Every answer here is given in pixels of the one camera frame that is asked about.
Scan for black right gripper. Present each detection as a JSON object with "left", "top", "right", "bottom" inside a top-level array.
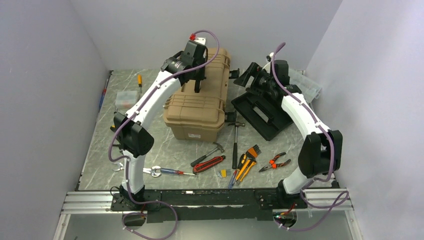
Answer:
[{"left": 233, "top": 62, "right": 276, "bottom": 98}]

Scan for black tool tray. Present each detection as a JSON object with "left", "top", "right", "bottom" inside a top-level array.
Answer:
[{"left": 231, "top": 92, "right": 293, "bottom": 141}]

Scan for tan plastic toolbox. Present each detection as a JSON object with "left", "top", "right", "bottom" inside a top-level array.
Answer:
[{"left": 163, "top": 48, "right": 231, "bottom": 142}]

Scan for large black-handled hammer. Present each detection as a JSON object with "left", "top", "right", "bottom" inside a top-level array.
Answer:
[{"left": 228, "top": 121, "right": 245, "bottom": 170}]

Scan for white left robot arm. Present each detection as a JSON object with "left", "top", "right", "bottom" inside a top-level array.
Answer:
[{"left": 113, "top": 40, "right": 211, "bottom": 210}]

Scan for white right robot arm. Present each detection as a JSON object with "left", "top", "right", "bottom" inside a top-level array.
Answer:
[{"left": 231, "top": 60, "right": 343, "bottom": 208}]

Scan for clear compartment organizer box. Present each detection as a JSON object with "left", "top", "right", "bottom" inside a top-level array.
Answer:
[{"left": 288, "top": 68, "right": 322, "bottom": 104}]

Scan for small claw hammer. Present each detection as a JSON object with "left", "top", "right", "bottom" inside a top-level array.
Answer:
[{"left": 190, "top": 142, "right": 225, "bottom": 167}]

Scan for small clear screw box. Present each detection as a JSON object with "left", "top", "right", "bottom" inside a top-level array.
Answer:
[{"left": 115, "top": 90, "right": 139, "bottom": 109}]

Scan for orange black utility knife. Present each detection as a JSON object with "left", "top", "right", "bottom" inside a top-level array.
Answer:
[{"left": 235, "top": 153, "right": 257, "bottom": 185}]

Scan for red black utility knife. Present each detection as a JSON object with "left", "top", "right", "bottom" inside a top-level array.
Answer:
[{"left": 192, "top": 155, "right": 226, "bottom": 175}]

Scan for blue red screwdriver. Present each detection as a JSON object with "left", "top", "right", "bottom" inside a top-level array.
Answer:
[{"left": 160, "top": 168, "right": 196, "bottom": 176}]

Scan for silver combination wrench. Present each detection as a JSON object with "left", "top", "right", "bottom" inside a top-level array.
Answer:
[{"left": 112, "top": 162, "right": 162, "bottom": 178}]

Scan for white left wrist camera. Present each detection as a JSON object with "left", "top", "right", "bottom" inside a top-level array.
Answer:
[{"left": 189, "top": 33, "right": 207, "bottom": 45}]

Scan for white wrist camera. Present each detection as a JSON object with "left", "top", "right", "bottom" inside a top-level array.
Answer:
[
  {"left": 266, "top": 52, "right": 275, "bottom": 63},
  {"left": 189, "top": 33, "right": 207, "bottom": 45}
]

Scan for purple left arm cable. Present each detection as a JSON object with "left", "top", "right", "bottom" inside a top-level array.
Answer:
[{"left": 107, "top": 29, "right": 221, "bottom": 240}]

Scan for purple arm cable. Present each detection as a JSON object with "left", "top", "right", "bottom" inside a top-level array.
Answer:
[
  {"left": 270, "top": 42, "right": 350, "bottom": 233},
  {"left": 107, "top": 29, "right": 221, "bottom": 240}
]

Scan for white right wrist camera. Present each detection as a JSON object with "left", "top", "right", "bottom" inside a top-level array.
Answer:
[{"left": 266, "top": 52, "right": 275, "bottom": 63}]

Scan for all-yellow handled screwdriver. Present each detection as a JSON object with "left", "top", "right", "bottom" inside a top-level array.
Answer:
[{"left": 137, "top": 74, "right": 143, "bottom": 93}]

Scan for orange handled pliers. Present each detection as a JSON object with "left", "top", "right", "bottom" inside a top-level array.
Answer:
[{"left": 258, "top": 152, "right": 292, "bottom": 173}]

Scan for blue red tool at wall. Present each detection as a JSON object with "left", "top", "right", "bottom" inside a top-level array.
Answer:
[{"left": 98, "top": 78, "right": 109, "bottom": 110}]

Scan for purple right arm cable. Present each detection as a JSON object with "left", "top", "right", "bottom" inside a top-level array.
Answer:
[{"left": 270, "top": 42, "right": 350, "bottom": 233}]

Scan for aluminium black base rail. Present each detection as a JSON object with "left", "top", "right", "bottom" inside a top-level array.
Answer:
[{"left": 53, "top": 188, "right": 363, "bottom": 240}]

